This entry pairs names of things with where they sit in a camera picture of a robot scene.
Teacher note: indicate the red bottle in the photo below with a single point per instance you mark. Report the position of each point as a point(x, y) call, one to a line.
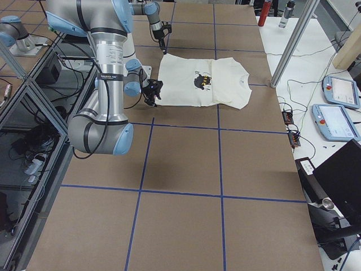
point(264, 12)

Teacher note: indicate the blue teach pendant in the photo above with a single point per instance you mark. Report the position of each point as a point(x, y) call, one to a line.
point(341, 91)
point(334, 123)

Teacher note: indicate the cream long-sleeve Twinkle shirt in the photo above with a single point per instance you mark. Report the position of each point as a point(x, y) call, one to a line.
point(203, 82)

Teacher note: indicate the aluminium frame rack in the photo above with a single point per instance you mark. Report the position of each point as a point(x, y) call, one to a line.
point(35, 149)

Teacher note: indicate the steel cup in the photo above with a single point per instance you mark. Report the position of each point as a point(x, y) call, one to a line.
point(327, 204)

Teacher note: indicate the near blue teach pendant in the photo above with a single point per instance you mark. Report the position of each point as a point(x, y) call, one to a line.
point(334, 123)

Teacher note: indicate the aluminium frame post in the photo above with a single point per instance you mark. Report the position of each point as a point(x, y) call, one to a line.
point(295, 37)

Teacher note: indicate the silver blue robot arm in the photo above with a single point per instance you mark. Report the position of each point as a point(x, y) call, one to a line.
point(151, 10)
point(101, 126)

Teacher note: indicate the black monitor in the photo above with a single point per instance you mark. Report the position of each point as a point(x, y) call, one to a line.
point(339, 177)

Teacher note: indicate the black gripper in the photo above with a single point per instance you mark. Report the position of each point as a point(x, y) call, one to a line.
point(158, 34)
point(148, 91)

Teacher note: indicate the orange black USB hub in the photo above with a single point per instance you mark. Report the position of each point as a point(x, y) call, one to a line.
point(287, 117)

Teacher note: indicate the far blue teach pendant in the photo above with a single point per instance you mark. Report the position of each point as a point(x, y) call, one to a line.
point(341, 91)

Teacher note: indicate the clear water bottle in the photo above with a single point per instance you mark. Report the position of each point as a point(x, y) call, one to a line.
point(287, 14)

